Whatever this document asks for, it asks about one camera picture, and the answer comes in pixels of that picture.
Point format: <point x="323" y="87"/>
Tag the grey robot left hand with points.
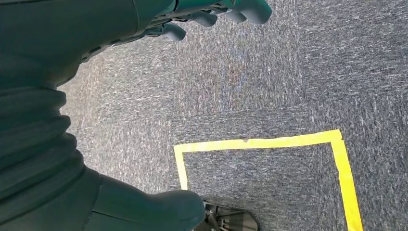
<point x="63" y="32"/>

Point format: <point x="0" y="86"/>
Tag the ribbed grey left arm sleeve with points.
<point x="32" y="143"/>

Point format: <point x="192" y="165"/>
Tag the yellow floor tape square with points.
<point x="255" y="143"/>

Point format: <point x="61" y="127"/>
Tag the black robot left foot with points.
<point x="236" y="221"/>

